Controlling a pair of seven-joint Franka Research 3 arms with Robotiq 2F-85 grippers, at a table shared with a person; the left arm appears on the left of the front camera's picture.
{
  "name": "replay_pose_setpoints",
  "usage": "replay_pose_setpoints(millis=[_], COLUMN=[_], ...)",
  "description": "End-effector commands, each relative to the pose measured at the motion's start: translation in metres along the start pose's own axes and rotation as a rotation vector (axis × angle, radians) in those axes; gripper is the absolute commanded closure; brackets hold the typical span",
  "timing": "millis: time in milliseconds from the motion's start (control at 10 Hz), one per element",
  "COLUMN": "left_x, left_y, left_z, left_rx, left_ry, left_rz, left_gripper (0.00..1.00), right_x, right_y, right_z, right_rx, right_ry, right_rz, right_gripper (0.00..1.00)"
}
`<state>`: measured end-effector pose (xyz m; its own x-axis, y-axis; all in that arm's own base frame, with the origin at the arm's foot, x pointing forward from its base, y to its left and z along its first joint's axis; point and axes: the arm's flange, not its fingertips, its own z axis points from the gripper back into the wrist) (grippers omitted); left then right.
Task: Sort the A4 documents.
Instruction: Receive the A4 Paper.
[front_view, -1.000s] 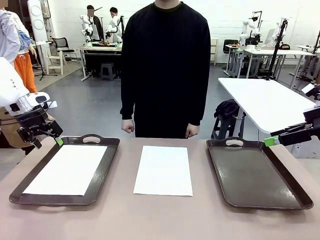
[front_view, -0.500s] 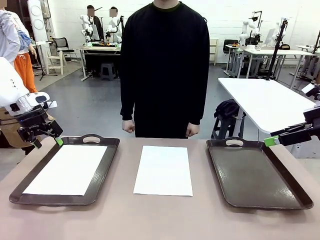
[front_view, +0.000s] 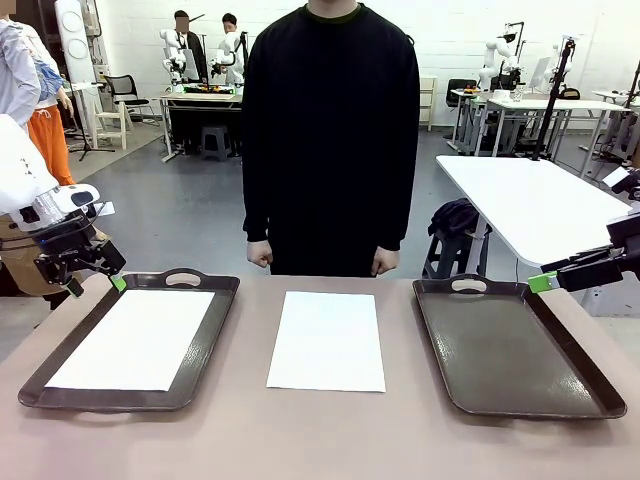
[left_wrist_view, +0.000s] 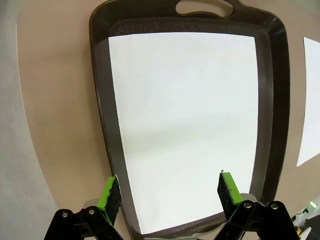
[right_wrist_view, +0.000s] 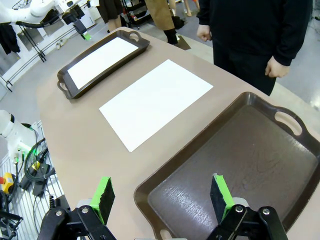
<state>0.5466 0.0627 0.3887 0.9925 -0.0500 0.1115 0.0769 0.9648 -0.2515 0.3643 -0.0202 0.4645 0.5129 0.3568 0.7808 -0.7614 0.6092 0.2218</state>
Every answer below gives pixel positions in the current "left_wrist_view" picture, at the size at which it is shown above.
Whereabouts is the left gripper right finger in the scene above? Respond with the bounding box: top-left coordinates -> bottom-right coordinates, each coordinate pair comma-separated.
212,171 -> 300,240

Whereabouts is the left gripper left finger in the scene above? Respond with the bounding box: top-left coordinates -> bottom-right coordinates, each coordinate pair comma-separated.
43,175 -> 126,240

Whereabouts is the white A4 paper sheet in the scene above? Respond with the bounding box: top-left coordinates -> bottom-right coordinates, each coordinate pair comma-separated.
296,36 -> 320,168
107,31 -> 260,236

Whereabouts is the brown plastic serving tray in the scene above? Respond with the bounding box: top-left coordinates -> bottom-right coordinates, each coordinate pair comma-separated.
88,0 -> 291,240

